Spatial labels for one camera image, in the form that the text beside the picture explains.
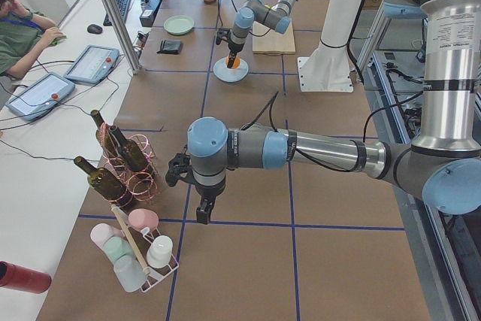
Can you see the white camera pillar base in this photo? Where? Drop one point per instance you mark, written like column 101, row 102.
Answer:
column 327, row 68

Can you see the dark wine bottle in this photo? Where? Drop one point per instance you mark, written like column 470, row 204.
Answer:
column 105, row 183
column 102, row 134
column 132, row 154

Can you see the teach pendant tablet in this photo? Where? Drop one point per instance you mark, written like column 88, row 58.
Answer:
column 92, row 65
column 42, row 96

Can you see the green plate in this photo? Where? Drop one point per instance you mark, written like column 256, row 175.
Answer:
column 179, row 25

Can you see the mint green cup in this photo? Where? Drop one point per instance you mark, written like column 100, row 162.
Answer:
column 116, row 247

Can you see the red cylinder bottle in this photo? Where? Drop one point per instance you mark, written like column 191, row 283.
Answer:
column 24, row 279

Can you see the person's hand on desk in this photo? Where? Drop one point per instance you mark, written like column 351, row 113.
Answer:
column 50, row 36

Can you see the near teach pendant tablet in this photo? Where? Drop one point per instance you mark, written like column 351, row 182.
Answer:
column 42, row 96

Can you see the grey blue cup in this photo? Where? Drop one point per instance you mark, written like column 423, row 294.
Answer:
column 129, row 273

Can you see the light blue plate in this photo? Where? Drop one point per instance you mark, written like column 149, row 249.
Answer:
column 230, row 75

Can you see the black computer mouse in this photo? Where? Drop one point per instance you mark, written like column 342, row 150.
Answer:
column 94, row 29

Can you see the black keyboard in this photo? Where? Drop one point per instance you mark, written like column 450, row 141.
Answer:
column 124, row 6

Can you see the orange fruit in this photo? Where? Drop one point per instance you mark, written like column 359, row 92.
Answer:
column 235, row 65

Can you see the white cup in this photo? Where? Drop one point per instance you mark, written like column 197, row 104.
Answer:
column 159, row 253

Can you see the aluminium frame post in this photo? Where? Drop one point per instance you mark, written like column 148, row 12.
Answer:
column 122, row 34

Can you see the pale pink cup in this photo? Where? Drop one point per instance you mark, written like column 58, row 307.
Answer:
column 102, row 232

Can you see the bamboo cutting board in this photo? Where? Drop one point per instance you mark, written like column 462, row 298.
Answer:
column 269, row 42

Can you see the wooden rack handle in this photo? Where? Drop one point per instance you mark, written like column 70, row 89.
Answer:
column 123, row 225

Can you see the back dark wine bottle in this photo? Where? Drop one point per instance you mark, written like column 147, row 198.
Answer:
column 102, row 134

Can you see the copper wire bottle rack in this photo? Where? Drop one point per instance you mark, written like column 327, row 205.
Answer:
column 141, row 189

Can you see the seated person green shirt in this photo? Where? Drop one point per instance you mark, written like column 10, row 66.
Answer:
column 21, row 32

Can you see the far teach pendant tablet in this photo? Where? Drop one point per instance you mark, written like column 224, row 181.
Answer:
column 92, row 65

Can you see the front dark wine bottle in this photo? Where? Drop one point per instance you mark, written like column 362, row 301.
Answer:
column 105, row 183

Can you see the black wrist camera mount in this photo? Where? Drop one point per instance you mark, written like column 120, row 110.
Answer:
column 179, row 169

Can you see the middle dark wine bottle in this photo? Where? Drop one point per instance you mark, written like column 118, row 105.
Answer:
column 132, row 154

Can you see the folded grey cloth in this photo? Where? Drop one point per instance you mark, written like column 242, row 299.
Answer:
column 170, row 47

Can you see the pink cup on rack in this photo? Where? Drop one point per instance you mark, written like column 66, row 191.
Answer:
column 141, row 218

